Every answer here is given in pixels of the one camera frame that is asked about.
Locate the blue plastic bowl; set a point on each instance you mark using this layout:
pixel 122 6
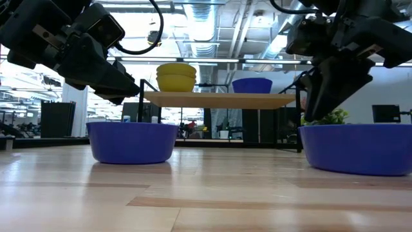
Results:
pixel 132 143
pixel 252 86
pixel 357 151

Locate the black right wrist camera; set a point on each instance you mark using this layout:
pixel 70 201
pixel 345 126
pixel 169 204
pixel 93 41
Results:
pixel 304 35

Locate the plain white bottle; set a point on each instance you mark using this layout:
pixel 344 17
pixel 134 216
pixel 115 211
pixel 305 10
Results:
pixel 154 119

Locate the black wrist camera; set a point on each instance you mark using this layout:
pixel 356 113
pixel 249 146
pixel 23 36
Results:
pixel 304 35
pixel 106 30

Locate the green plant in white pot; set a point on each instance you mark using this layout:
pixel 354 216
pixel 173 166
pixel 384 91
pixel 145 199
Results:
pixel 334 117

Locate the person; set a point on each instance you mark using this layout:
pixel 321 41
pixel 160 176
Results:
pixel 192 124

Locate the black cabinet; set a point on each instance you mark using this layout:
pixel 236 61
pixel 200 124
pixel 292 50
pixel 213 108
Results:
pixel 58 119

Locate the wooden shelf with black frame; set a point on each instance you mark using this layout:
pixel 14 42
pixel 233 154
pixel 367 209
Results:
pixel 219 100

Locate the small white background pot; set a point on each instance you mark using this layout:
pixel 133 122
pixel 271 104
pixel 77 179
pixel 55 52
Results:
pixel 224 134

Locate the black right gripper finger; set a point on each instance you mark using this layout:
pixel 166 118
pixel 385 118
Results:
pixel 338 83
pixel 309 80

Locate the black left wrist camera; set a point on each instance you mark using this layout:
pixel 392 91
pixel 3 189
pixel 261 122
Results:
pixel 106 30

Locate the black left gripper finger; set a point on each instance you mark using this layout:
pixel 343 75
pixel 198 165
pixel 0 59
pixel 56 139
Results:
pixel 119 67
pixel 93 71

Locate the yellow bowls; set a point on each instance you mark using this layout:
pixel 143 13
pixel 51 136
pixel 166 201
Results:
pixel 176 85

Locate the white bottle with colourful label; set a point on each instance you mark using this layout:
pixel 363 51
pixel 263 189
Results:
pixel 126 118

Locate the long ceiling light strip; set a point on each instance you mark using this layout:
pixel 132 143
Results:
pixel 209 60

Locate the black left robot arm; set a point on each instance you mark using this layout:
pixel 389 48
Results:
pixel 4 6

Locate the black computer monitor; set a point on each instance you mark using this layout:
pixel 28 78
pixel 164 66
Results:
pixel 386 113

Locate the small grey box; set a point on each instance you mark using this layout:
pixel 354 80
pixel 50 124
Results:
pixel 8 143

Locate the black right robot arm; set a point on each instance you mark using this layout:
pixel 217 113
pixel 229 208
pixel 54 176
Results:
pixel 360 6

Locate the black ceiling camera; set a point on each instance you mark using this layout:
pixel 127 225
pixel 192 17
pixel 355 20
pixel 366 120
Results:
pixel 154 38

